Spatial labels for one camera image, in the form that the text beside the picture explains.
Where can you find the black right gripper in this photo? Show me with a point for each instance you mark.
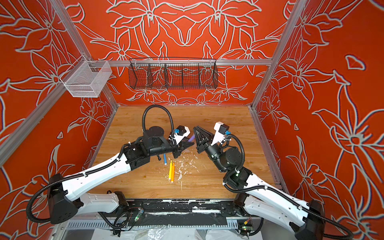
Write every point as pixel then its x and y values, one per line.
pixel 203 144

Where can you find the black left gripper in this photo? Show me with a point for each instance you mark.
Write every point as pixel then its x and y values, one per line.
pixel 178 148

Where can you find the purple marker pen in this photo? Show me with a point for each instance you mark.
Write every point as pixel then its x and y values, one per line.
pixel 192 138

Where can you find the blue marker pen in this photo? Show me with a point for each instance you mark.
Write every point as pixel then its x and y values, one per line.
pixel 165 159

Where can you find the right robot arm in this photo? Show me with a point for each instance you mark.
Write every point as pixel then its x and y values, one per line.
pixel 306 221

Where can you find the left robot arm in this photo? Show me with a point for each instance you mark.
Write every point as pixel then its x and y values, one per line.
pixel 66 195

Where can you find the orange marker pen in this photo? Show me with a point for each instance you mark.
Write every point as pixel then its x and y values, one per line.
pixel 173 173

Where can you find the yellow marker pen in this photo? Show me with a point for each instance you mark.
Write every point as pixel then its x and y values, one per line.
pixel 170 169

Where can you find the white mesh basket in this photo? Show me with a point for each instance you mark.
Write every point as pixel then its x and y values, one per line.
pixel 84 81

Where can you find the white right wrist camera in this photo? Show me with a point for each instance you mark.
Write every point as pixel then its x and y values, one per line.
pixel 221 131

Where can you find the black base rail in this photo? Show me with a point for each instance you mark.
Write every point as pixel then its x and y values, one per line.
pixel 202 214

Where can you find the black wire basket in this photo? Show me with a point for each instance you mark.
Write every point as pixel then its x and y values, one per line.
pixel 173 76

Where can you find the aluminium frame rail back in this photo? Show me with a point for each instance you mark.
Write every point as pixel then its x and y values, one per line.
pixel 219 63

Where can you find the aluminium frame rail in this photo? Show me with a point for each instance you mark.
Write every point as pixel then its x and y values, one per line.
pixel 219 63
pixel 286 34
pixel 41 122

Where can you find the aluminium frame rail left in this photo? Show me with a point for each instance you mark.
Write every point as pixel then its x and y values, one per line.
pixel 41 122

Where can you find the aluminium frame rail right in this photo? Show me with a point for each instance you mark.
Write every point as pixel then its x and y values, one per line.
pixel 286 34

